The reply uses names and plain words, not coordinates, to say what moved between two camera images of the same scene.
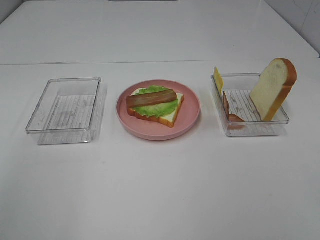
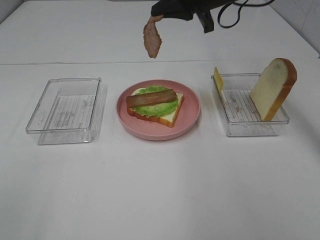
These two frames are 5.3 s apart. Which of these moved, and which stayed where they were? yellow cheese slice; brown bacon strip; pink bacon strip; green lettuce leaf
Moved: pink bacon strip
Stayed: green lettuce leaf; brown bacon strip; yellow cheese slice
